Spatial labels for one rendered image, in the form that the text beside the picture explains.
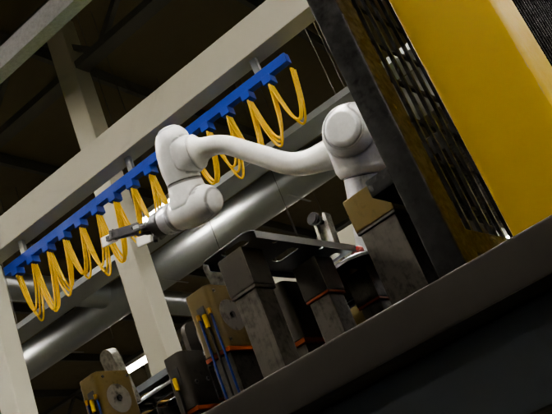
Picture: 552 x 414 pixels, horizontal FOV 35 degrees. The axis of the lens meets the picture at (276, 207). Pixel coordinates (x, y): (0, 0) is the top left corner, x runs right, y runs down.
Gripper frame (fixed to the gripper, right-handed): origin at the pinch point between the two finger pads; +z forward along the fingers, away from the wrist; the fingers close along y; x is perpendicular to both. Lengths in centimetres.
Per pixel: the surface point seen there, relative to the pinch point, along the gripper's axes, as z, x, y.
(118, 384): -62, -48, -61
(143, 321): 561, 76, 490
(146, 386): -22, -46, -19
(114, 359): -60, -43, -59
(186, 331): -50, -37, -29
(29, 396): 301, -13, 158
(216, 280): -92, -35, -59
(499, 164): -164, -42, -90
